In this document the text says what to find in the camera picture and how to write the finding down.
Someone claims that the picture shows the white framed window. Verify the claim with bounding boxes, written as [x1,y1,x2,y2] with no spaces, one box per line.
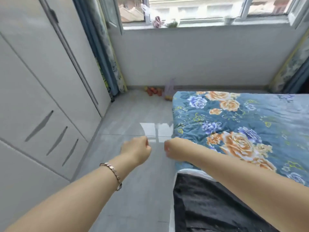
[98,0,309,31]

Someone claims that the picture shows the clear plastic bag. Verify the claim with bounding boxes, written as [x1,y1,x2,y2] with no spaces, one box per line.
[141,3,153,17]

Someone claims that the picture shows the person's right hand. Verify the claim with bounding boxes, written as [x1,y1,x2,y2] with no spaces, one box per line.
[164,137,196,162]

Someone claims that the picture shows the person's left forearm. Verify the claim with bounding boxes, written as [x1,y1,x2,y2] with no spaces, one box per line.
[5,154,132,232]

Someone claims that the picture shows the white glossy wardrobe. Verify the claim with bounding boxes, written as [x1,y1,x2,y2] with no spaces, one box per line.
[0,0,112,231]

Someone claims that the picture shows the person's right forearm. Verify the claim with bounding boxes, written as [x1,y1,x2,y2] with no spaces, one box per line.
[189,142,309,232]

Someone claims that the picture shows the blue floral bed quilt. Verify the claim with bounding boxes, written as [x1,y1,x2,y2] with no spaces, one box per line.
[169,90,309,232]

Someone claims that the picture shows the pink fabric bundle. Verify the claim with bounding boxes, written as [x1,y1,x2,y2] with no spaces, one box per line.
[152,16,165,29]

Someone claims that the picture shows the black garment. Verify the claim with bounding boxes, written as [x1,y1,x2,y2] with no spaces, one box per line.
[173,172,280,232]

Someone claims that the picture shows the person's left hand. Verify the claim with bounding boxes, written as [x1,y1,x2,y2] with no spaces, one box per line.
[116,136,152,171]

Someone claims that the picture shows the orange slippers on floor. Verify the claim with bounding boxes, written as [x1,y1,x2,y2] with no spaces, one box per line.
[144,86,173,101]

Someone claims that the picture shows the silver link bracelet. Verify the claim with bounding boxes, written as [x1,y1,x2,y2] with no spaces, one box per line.
[99,162,123,191]

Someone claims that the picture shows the blue floral curtain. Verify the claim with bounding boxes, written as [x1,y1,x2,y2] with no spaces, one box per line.
[269,29,309,94]
[72,0,128,102]

